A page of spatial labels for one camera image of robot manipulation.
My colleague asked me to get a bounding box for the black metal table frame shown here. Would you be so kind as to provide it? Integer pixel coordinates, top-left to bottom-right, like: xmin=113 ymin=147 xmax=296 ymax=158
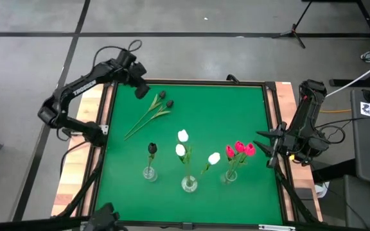
xmin=75 ymin=76 xmax=321 ymax=229

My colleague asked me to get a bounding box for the red artificial tulip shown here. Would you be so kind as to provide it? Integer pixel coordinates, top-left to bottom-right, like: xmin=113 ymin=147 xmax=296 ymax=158
xmin=225 ymin=144 xmax=237 ymax=180
xmin=229 ymin=143 xmax=256 ymax=180
xmin=228 ymin=140 xmax=246 ymax=180

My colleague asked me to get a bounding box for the small white object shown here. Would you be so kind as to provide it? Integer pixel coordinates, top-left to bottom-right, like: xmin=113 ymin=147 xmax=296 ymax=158
xmin=315 ymin=181 xmax=330 ymax=199

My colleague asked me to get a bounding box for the black rig bar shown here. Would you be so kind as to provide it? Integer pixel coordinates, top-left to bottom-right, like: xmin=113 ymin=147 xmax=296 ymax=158
xmin=0 ymin=216 xmax=88 ymax=231

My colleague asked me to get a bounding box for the black artificial tulip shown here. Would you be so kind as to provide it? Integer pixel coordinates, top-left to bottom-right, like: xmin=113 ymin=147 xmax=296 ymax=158
xmin=123 ymin=99 xmax=175 ymax=141
xmin=124 ymin=90 xmax=167 ymax=138
xmin=145 ymin=142 xmax=159 ymax=176

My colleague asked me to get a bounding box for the white artificial tulip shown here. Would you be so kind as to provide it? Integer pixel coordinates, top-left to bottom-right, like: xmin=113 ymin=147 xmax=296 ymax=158
xmin=200 ymin=151 xmax=222 ymax=176
xmin=177 ymin=128 xmax=195 ymax=189
xmin=174 ymin=143 xmax=194 ymax=189

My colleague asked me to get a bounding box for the black frame clamp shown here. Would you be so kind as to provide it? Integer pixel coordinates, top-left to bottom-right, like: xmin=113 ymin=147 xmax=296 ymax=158
xmin=225 ymin=73 xmax=241 ymax=85

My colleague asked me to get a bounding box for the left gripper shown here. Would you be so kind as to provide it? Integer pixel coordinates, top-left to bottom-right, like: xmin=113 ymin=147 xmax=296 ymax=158
xmin=129 ymin=62 xmax=151 ymax=100

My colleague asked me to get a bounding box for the black desk foot bar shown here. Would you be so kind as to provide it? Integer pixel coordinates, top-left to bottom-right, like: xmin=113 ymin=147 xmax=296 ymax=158
xmin=329 ymin=78 xmax=370 ymax=88

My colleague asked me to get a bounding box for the white cable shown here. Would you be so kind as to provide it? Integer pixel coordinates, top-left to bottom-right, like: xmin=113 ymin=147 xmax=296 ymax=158
xmin=325 ymin=55 xmax=370 ymax=98

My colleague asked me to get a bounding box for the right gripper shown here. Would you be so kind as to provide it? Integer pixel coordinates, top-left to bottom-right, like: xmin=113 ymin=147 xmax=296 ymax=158
xmin=254 ymin=121 xmax=302 ymax=169

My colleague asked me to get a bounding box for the smooth clear glass vase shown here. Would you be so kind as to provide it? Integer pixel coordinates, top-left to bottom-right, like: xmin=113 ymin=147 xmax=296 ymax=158
xmin=220 ymin=169 xmax=238 ymax=186

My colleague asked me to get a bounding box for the black tripod stand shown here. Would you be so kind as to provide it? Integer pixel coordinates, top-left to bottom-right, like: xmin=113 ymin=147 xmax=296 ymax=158
xmin=272 ymin=0 xmax=316 ymax=49

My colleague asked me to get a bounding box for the green table mat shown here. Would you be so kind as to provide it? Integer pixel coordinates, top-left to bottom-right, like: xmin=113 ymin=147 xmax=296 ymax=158
xmin=93 ymin=82 xmax=284 ymax=225

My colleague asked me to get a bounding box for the ribbed clear glass vase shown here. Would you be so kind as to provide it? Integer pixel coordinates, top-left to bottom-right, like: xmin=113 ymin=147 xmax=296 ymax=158
xmin=141 ymin=166 xmax=158 ymax=183

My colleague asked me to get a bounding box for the diamond-pattern clear glass vase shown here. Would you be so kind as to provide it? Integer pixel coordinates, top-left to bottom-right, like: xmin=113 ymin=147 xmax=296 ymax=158
xmin=181 ymin=175 xmax=198 ymax=194

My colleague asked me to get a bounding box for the silver metal bracket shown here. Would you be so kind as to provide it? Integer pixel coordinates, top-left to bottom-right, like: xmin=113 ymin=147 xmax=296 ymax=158
xmin=258 ymin=224 xmax=297 ymax=231

